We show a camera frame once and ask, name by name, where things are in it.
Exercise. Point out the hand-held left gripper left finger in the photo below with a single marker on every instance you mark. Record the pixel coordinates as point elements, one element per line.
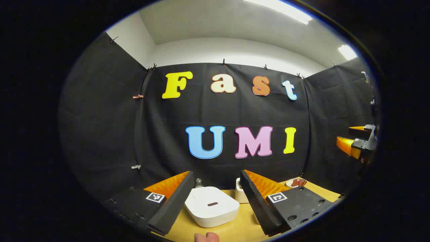
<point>174,205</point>

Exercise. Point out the white toaster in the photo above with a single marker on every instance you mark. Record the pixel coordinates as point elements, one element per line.
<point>239,193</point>

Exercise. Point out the small glass bottle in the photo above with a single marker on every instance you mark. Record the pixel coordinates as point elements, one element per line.
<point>199,183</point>

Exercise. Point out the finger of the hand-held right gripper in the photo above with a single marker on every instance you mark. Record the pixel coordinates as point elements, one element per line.
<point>357,132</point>
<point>346,144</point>

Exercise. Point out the black backdrop cloth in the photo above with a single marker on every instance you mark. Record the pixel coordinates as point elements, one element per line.
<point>111,127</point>

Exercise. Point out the ceiling light panel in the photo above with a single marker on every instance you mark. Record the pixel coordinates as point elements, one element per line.
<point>347,52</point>

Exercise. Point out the white round plate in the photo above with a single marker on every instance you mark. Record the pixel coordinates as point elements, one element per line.
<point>288,184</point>

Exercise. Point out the white rice cooker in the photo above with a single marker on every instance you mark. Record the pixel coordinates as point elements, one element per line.
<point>210,206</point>

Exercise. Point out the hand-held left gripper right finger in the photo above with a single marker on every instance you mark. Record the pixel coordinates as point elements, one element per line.
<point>258,208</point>

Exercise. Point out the red meat slice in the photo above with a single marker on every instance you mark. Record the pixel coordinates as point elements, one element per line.
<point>298,183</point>

